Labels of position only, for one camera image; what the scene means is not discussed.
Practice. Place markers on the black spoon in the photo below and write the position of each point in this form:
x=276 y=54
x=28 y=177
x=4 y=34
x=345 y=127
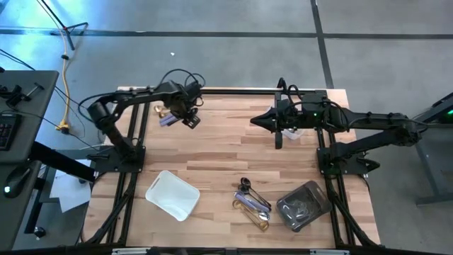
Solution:
x=241 y=188
x=246 y=182

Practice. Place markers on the black computer mouse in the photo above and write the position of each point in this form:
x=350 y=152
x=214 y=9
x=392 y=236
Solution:
x=16 y=180

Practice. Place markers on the white plastic bin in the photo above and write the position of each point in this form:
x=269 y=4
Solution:
x=173 y=195

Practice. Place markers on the black aluminium table frame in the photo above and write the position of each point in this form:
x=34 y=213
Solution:
x=240 y=91

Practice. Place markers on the dark grey translucent bin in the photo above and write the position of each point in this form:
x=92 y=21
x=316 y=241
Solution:
x=304 y=207

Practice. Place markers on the silver bracket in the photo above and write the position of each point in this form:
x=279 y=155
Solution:
x=131 y=251
x=329 y=252

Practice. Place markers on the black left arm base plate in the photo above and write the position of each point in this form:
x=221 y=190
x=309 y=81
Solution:
x=106 y=164

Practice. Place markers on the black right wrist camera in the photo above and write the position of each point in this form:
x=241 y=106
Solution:
x=279 y=140

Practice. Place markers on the black side table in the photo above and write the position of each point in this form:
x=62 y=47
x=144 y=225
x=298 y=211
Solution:
x=430 y=166

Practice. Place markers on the grey desk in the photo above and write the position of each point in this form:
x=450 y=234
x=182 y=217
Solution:
x=32 y=106

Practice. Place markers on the black keyboard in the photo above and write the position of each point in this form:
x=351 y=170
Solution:
x=7 y=131

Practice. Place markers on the black desk support beam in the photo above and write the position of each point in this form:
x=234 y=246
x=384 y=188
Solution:
x=60 y=161

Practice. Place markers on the white paper sheet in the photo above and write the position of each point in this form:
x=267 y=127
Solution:
x=69 y=191

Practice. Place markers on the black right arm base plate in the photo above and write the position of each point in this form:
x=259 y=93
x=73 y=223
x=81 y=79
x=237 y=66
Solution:
x=354 y=166

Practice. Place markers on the black desk clamp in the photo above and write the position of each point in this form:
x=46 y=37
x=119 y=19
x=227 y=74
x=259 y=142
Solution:
x=16 y=95

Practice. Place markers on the clear plastic bin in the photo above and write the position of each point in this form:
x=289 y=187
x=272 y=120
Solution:
x=295 y=135

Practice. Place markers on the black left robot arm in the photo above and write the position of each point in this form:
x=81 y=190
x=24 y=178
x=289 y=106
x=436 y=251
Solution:
x=141 y=95

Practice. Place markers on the black tripod stand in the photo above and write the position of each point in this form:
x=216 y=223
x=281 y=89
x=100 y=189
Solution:
x=69 y=39

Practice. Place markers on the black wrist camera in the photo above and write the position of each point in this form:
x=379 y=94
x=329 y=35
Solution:
x=192 y=123
x=279 y=140

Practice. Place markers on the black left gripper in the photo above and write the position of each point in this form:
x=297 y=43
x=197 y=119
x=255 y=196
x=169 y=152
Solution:
x=180 y=99

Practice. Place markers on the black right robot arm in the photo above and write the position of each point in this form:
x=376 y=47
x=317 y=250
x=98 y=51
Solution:
x=371 y=118

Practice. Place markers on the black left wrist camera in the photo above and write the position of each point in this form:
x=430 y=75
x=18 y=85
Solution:
x=192 y=123

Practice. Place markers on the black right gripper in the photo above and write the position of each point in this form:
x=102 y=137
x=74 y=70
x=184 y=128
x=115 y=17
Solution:
x=301 y=113

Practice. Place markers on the black desk leg with caster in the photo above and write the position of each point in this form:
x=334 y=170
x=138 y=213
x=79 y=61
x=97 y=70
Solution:
x=39 y=232

